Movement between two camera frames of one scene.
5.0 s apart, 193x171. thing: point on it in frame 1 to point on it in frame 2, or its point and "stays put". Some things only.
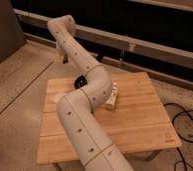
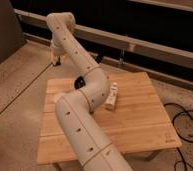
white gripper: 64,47 to 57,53
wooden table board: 138,124 stays put
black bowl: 80,82 stays put
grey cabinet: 6,34 stays put
